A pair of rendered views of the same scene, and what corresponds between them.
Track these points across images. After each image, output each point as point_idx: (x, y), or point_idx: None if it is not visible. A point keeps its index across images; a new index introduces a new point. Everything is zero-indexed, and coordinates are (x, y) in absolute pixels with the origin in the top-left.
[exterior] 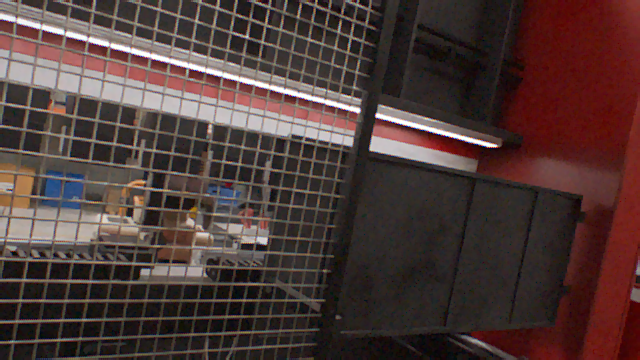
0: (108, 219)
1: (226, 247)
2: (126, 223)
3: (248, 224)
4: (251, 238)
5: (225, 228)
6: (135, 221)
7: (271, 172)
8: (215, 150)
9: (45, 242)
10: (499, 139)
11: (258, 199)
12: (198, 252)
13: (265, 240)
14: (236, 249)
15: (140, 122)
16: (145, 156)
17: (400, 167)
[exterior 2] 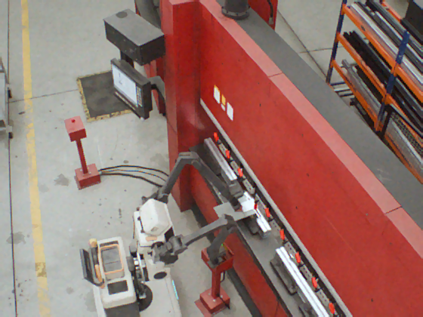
0: (118, 292)
1: (257, 220)
2: (124, 281)
3: (242, 209)
4: (248, 210)
5: (235, 219)
6: (122, 276)
7: (255, 189)
8: (271, 206)
9: (299, 272)
10: None
11: (237, 200)
12: (269, 230)
13: (249, 205)
14: (260, 217)
15: (197, 238)
16: (285, 231)
17: None
